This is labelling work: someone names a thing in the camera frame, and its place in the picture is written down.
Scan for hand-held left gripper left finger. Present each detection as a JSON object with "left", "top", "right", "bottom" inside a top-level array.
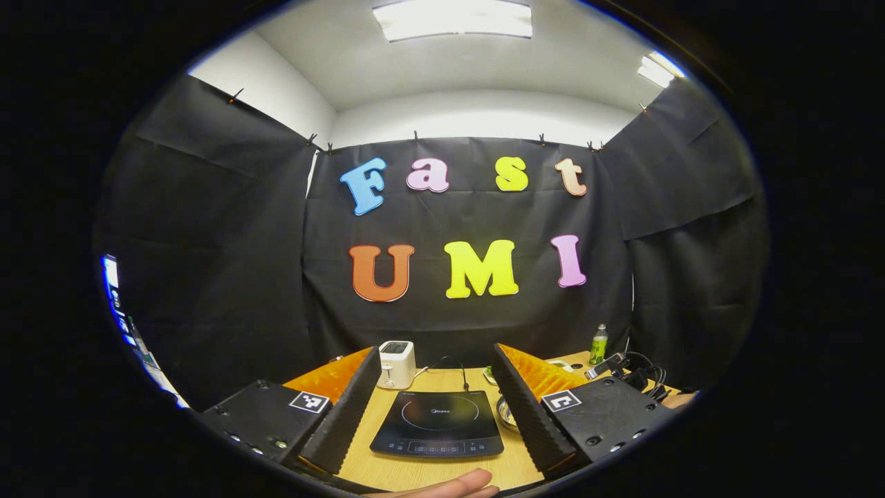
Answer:
[{"left": 199, "top": 345, "right": 383, "bottom": 477}]

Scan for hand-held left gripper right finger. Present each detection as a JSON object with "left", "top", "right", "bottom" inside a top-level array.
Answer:
[{"left": 490, "top": 342, "right": 676, "bottom": 478}]

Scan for stainless steel pot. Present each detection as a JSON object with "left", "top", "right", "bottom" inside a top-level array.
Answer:
[{"left": 496, "top": 394, "right": 521, "bottom": 435}]

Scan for black induction cooktop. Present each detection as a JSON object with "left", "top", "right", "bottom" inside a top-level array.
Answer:
[{"left": 369, "top": 389, "right": 505, "bottom": 459}]

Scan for green drink bottle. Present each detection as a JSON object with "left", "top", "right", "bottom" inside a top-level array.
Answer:
[{"left": 588, "top": 324, "right": 610, "bottom": 367}]

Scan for white toaster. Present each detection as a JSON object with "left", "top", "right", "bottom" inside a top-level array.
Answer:
[{"left": 376, "top": 340, "right": 418, "bottom": 390}]

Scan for lit computer screen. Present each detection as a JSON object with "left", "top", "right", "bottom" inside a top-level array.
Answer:
[{"left": 101, "top": 254, "right": 189, "bottom": 409}]

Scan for small ceiling light panel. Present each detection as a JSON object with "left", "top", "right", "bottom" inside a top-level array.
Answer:
[{"left": 637, "top": 50, "right": 687, "bottom": 89}]

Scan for long ceiling light panel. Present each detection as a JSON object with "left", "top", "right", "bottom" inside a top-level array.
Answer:
[{"left": 372, "top": 0, "right": 534, "bottom": 43}]

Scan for black power cable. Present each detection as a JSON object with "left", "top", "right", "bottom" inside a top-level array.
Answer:
[{"left": 425, "top": 356, "right": 472, "bottom": 394}]

